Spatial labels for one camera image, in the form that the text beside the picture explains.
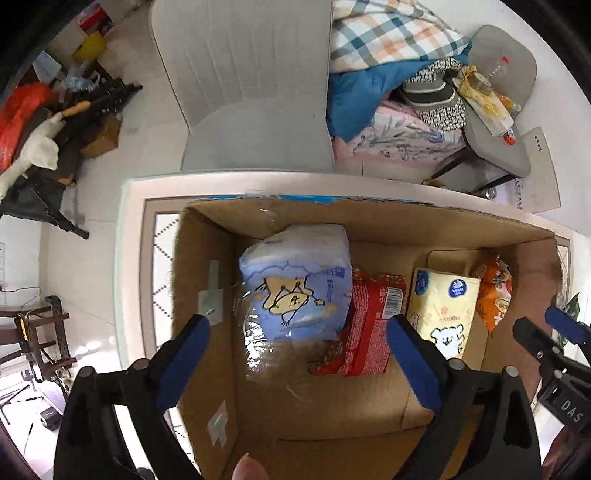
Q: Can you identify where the dark green wipes pack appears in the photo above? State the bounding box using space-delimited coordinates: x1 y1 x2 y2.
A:
554 294 581 344

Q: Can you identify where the orange panda snack pack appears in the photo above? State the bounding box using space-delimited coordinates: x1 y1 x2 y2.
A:
471 255 512 332

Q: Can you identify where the yellow bear tissue pack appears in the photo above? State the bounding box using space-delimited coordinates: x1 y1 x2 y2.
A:
407 268 480 359

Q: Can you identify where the red snack pack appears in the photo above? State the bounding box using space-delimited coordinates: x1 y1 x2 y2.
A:
308 269 407 377

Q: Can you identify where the blue bear tissue pack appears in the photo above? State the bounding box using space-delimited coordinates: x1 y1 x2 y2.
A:
238 224 353 341

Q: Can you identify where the fingertip of person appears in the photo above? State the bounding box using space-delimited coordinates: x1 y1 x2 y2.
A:
231 454 270 480

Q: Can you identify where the dark wooden chair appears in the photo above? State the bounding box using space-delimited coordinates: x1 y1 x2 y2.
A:
1 295 76 382

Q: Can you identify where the open cardboard box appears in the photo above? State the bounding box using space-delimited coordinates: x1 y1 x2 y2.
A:
172 197 562 479

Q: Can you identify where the small red white item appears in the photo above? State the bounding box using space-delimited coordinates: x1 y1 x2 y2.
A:
502 128 517 145

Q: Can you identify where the pink floral bedding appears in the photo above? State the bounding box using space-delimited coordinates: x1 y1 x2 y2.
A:
332 101 466 167

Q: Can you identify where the floral patterned tablecloth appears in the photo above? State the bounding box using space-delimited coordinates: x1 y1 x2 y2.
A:
112 170 591 480

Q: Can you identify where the yellow patterned tissue box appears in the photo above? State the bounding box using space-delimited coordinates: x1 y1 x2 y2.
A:
453 65 514 137

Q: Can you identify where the black folding stroller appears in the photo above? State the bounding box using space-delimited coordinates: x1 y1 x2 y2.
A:
1 77 142 240

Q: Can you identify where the clear plastic bottle red cap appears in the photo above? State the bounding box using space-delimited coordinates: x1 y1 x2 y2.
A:
483 56 510 84

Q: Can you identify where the black white patterned bag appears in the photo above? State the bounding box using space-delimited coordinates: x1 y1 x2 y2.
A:
402 58 467 131

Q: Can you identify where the white goose plush toy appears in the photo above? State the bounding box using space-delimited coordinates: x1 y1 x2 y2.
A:
0 101 91 200

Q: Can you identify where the small brown cardboard box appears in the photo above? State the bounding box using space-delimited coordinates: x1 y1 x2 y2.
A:
80 113 122 159

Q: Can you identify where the blue quilt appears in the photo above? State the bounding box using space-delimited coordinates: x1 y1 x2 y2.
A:
327 47 471 141

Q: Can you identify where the orange plastic bag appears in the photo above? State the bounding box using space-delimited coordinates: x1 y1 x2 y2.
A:
0 82 55 172

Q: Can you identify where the plaid blanket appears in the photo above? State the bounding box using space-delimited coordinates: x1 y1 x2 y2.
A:
331 0 470 73

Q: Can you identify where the grey chair behind table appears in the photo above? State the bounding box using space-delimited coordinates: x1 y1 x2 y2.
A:
150 1 334 173

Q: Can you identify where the yellow bucket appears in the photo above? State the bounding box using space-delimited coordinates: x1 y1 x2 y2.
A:
72 31 107 63

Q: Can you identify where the grey chair by wall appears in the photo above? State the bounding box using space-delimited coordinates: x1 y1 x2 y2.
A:
423 25 537 195

